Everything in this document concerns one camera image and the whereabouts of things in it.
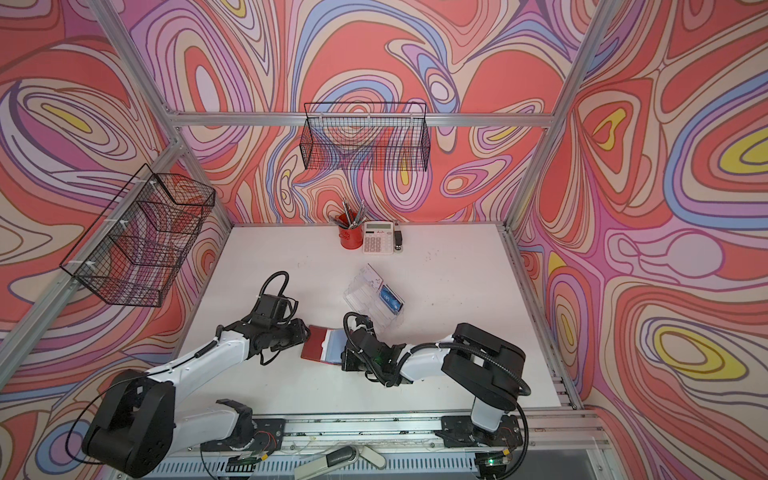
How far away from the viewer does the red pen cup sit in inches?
42.9

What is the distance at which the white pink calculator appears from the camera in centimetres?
113

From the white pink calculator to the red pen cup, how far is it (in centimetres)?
3
